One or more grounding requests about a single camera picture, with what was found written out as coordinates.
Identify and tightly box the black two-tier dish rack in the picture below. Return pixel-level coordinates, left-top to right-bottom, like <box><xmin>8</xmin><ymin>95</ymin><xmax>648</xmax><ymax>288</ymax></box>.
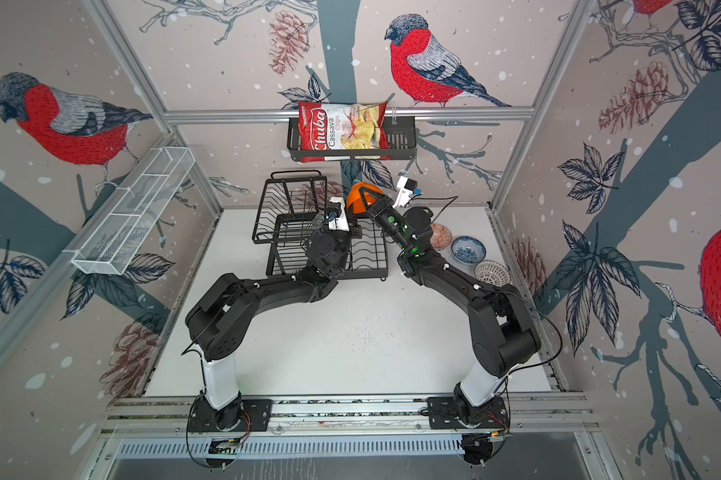
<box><xmin>252</xmin><ymin>169</ymin><xmax>388</xmax><ymax>280</ymax></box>

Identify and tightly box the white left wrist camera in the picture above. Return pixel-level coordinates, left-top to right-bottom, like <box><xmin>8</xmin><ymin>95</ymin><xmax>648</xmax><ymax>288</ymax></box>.
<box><xmin>326</xmin><ymin>196</ymin><xmax>350</xmax><ymax>232</ymax></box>

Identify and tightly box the white red dotted bowl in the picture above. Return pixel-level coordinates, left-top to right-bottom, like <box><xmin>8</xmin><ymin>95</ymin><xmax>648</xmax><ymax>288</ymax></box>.
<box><xmin>474</xmin><ymin>260</ymin><xmax>511</xmax><ymax>287</ymax></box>

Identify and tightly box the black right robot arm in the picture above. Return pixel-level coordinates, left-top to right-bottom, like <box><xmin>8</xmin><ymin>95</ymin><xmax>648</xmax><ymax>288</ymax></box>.
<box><xmin>356</xmin><ymin>185</ymin><xmax>541</xmax><ymax>428</ymax></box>

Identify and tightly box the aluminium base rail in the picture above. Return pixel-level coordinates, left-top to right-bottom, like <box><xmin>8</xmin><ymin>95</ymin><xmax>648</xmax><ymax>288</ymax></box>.
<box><xmin>98</xmin><ymin>392</ymin><xmax>598</xmax><ymax>463</ymax></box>

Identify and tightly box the blue floral ceramic bowl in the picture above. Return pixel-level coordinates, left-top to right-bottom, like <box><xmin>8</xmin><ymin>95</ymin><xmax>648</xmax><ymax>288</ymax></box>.
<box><xmin>450</xmin><ymin>235</ymin><xmax>486</xmax><ymax>265</ymax></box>

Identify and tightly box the red cassava chips bag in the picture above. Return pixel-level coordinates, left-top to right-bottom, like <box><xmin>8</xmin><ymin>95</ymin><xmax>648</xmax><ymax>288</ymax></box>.
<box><xmin>298</xmin><ymin>102</ymin><xmax>388</xmax><ymax>162</ymax></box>

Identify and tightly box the black wall-mounted wire basket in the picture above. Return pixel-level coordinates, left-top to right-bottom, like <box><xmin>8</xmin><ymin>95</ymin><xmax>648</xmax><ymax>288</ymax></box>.
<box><xmin>286</xmin><ymin>116</ymin><xmax>417</xmax><ymax>163</ymax></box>

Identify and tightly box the plain orange bowl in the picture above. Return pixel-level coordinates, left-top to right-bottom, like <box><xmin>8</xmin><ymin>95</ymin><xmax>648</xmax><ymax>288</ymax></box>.
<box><xmin>346</xmin><ymin>182</ymin><xmax>384</xmax><ymax>219</ymax></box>

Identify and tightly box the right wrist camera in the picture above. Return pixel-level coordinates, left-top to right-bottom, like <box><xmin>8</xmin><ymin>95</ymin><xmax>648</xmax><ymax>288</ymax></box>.
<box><xmin>393</xmin><ymin>176</ymin><xmax>421</xmax><ymax>208</ymax></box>

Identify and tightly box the white wire mesh wall shelf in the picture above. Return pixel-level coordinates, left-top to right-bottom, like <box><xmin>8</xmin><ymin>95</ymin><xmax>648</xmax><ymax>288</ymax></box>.
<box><xmin>72</xmin><ymin>146</ymin><xmax>196</xmax><ymax>275</ymax></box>

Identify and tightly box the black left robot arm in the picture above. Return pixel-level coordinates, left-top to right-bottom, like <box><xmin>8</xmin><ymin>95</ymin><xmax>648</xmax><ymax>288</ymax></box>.
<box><xmin>184</xmin><ymin>218</ymin><xmax>354</xmax><ymax>431</ymax></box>

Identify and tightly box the orange patterned ceramic bowl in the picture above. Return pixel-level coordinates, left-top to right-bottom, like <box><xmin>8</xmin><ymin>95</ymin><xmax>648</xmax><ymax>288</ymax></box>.
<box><xmin>430</xmin><ymin>223</ymin><xmax>453</xmax><ymax>251</ymax></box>

